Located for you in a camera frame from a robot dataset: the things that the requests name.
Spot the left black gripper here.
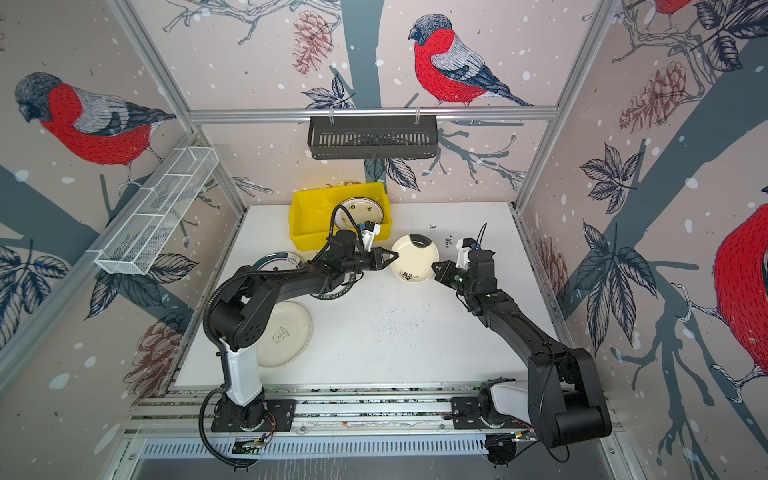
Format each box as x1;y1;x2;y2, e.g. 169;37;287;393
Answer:
342;248;399;276

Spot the cream floral plate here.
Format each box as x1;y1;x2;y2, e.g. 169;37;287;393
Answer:
390;233;440;283
334;197;384;229

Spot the green rim Hao Wei plate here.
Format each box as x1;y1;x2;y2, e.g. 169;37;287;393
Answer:
311;273;364;301

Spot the plain cream plate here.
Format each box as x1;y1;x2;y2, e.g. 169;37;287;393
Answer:
256;301;313;368

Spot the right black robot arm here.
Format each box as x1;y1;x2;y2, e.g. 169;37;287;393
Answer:
432;248;612;448

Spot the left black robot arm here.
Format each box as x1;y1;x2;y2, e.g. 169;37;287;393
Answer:
202;229;399;430

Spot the yellow plastic bin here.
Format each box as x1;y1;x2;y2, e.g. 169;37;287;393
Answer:
289;182;392;251

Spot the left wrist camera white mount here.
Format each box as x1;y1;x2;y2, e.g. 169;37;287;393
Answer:
359;220;381;252

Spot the black hanging wire basket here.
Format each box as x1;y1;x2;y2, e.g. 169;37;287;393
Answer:
307;115;439;160

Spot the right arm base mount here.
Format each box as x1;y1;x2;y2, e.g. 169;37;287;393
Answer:
448;397;531;430

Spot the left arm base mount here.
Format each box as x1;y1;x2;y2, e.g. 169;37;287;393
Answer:
211;396;297;433

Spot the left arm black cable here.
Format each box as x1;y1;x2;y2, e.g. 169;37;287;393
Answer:
197;389;265;470

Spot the aluminium frame rail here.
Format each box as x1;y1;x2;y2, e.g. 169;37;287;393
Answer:
187;106;560;125

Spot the white wire mesh shelf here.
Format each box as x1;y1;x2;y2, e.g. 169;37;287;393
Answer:
95;146;219;275

